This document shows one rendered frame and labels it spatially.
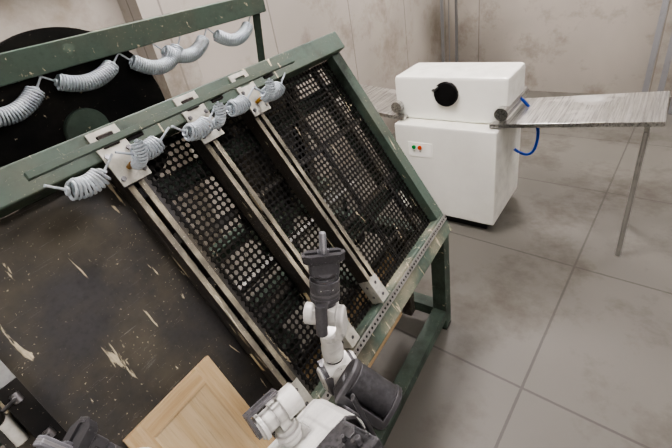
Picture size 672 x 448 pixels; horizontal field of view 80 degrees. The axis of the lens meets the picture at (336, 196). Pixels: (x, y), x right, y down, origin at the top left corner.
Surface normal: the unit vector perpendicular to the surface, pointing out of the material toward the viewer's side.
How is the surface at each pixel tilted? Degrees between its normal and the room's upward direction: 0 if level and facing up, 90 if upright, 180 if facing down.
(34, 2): 90
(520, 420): 0
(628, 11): 90
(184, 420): 59
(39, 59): 90
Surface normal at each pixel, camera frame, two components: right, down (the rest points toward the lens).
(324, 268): 0.21, 0.26
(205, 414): 0.63, -0.30
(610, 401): -0.16, -0.85
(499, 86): -0.58, 0.49
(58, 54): 0.83, 0.15
